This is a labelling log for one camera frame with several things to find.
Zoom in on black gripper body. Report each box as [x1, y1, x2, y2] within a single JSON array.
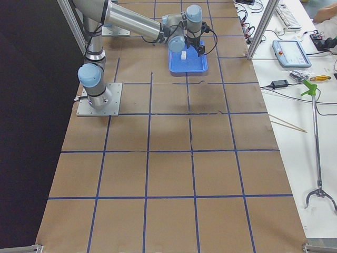
[[184, 34, 201, 50]]

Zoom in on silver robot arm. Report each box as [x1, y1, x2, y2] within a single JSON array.
[[73, 1, 205, 109]]

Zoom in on person's hand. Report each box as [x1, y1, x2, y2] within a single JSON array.
[[313, 6, 336, 23]]

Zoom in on black power adapter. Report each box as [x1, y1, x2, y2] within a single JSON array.
[[271, 80, 289, 90]]

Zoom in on teach pendant tablet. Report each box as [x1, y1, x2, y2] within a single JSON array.
[[272, 40, 311, 68]]

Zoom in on white keyboard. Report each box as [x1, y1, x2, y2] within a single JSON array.
[[275, 1, 302, 32]]

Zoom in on yellow screwdriver tool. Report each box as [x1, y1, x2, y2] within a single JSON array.
[[310, 75, 331, 82]]

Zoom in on wooden chopsticks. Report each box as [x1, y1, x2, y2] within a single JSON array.
[[268, 114, 307, 133]]

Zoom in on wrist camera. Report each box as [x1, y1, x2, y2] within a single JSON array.
[[201, 21, 211, 34]]

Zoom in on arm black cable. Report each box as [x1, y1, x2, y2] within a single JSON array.
[[139, 25, 218, 56]]

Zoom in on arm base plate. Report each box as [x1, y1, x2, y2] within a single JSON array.
[[76, 83, 123, 116], [102, 25, 130, 37]]

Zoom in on green handled reacher grabber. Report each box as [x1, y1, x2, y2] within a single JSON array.
[[301, 80, 336, 214]]

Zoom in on aluminium frame post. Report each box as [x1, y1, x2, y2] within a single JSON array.
[[57, 0, 90, 63]]

